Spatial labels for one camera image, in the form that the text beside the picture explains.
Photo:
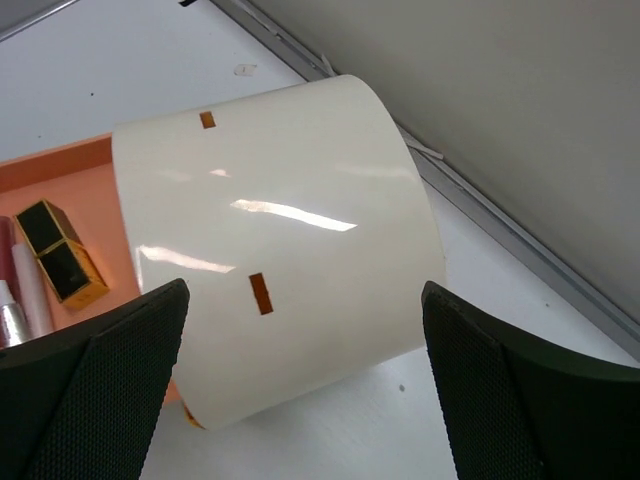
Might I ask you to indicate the orange drawer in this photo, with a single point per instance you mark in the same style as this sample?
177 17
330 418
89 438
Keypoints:
77 183

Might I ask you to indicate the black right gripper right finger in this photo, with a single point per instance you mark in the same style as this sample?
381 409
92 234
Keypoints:
517 406

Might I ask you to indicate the silver tube with red print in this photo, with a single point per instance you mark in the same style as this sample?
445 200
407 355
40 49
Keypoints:
14 327

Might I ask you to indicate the black gold lipstick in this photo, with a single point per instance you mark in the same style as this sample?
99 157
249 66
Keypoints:
63 258

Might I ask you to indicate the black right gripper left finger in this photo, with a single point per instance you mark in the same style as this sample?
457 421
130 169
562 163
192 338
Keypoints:
83 402

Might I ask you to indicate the cream drawer organizer shell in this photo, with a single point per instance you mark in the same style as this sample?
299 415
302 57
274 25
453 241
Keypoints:
301 226

